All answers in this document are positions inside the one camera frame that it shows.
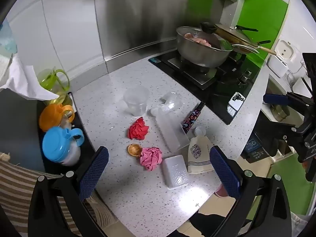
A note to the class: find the person's dark trouser leg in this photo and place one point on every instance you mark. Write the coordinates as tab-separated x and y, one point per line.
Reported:
197	224

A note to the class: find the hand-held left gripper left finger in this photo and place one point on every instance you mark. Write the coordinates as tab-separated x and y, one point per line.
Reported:
95	172

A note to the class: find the clear plastic cup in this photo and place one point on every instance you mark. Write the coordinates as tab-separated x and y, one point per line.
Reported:
135	100

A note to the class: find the blue lid jar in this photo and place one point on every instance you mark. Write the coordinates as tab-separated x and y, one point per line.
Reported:
55	143

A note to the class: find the white bag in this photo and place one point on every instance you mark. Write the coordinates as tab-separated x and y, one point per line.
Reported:
300	221

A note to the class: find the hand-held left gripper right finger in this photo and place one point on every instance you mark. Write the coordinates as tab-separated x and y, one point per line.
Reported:
223	175

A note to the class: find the black tray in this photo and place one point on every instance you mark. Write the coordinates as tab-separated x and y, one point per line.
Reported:
85	148

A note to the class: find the small clear bottle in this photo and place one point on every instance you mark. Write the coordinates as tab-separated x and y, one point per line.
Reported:
199	131

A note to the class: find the small steel pot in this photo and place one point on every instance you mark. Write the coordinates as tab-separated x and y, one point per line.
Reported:
280	113

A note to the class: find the white plastic box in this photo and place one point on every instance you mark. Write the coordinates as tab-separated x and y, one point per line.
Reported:
277	66

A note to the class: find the dark grey appliance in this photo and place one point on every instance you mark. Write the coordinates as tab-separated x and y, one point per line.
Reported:
17	128

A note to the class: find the black shoe-print box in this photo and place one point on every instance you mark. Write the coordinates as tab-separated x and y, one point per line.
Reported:
191	118

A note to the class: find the white wall socket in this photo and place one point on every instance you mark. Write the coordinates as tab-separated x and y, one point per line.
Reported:
285	50

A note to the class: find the glass pot lid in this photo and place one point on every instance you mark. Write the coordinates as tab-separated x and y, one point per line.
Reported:
197	32

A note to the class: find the orange lid jar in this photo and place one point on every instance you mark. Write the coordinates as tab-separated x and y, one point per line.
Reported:
51	117

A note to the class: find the green cabinet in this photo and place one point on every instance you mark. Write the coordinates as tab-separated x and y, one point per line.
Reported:
293	190

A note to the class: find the brown striped cloth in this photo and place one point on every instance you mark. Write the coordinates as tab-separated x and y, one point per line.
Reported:
14	190

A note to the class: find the small orange bowl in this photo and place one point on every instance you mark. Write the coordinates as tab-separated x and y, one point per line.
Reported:
133	150

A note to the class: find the raw meat pieces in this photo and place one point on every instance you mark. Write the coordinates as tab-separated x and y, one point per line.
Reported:
198	39

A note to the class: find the white foam box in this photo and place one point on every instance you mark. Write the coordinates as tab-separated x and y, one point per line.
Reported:
175	172

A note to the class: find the cream cloth pouch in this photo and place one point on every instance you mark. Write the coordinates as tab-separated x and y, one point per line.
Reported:
198	155

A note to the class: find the blue stove label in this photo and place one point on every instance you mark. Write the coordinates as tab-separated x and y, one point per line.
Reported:
154	60

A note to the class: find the steel backsplash panel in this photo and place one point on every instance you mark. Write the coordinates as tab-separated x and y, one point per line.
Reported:
148	17

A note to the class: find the glass pan lid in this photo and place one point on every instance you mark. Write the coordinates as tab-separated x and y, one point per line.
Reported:
232	35

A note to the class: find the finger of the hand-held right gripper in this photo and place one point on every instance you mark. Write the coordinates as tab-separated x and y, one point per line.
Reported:
274	98
276	129

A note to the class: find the white stove sticker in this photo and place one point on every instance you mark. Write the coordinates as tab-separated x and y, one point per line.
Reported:
235	103

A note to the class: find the yellow frying pan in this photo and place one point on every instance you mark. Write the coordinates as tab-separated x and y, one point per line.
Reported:
267	50

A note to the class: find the black glass gas stove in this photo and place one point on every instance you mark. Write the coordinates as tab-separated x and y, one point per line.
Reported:
222	96

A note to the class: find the pink waste bin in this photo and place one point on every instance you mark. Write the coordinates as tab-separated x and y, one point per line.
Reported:
221	193

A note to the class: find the white paper towel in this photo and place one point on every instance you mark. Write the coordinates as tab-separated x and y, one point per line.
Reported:
24	81

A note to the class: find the stove knob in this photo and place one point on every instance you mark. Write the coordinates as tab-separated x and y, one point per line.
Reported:
247	73
243	79

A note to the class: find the pink scrunchie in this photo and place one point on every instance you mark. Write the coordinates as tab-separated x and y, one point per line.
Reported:
151	158

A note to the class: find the clear plastic wrap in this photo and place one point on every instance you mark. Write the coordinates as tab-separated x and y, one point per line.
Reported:
170	101

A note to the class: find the dark two-part trash bin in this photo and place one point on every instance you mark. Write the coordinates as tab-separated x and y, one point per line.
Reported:
259	145

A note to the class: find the long clear plastic box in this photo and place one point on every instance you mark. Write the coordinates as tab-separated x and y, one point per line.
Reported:
171	130

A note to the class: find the steel cooking pot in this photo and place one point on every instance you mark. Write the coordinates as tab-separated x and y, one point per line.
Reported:
200	55

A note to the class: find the green plastic pitcher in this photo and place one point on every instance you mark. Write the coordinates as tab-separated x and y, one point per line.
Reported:
53	82

